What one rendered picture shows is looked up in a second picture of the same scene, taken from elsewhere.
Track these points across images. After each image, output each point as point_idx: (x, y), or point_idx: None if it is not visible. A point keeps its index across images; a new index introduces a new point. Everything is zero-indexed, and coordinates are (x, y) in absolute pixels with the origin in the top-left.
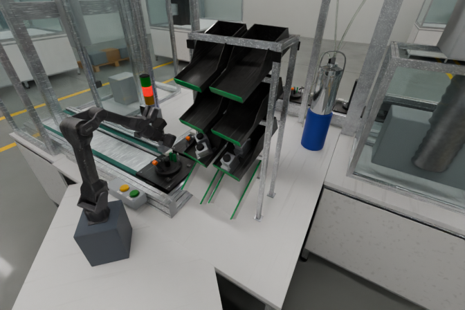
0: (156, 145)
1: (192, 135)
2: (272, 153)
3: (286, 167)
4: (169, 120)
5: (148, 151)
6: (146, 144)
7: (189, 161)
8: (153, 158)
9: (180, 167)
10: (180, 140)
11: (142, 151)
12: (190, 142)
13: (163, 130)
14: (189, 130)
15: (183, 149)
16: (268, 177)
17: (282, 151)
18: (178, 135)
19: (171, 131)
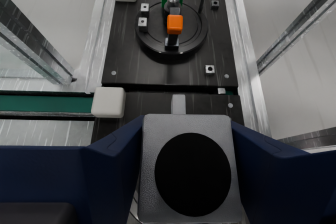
0: (43, 88)
1: (144, 5)
2: None
3: (335, 8)
4: None
5: (28, 115)
6: (0, 98)
7: (207, 104)
8: (68, 132)
9: None
10: (105, 32)
11: (6, 120)
12: (177, 37)
13: (33, 25)
14: None
15: (147, 63)
16: (331, 46)
17: None
18: (64, 15)
19: (39, 11)
